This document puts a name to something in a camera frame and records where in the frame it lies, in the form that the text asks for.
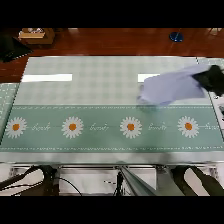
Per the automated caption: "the light blue shirt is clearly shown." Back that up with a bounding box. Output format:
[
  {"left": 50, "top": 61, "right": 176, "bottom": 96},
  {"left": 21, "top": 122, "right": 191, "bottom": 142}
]
[{"left": 136, "top": 63, "right": 214, "bottom": 108}]

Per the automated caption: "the blue round disc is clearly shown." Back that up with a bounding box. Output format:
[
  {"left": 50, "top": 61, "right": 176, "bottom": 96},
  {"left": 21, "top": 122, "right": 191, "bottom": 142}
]
[{"left": 169, "top": 31, "right": 184, "bottom": 43}]

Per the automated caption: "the brown box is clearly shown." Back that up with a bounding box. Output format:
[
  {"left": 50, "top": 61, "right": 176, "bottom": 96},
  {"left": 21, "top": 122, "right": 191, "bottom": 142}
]
[{"left": 17, "top": 27, "right": 56, "bottom": 46}]

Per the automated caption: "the silver frame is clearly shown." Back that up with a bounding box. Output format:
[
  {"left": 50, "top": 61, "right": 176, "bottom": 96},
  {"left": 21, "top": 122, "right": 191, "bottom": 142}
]
[{"left": 0, "top": 161, "right": 224, "bottom": 197}]

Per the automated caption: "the black cable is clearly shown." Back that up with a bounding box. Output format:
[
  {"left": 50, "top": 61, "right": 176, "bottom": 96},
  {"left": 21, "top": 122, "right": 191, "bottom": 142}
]
[{"left": 57, "top": 176, "right": 83, "bottom": 197}]

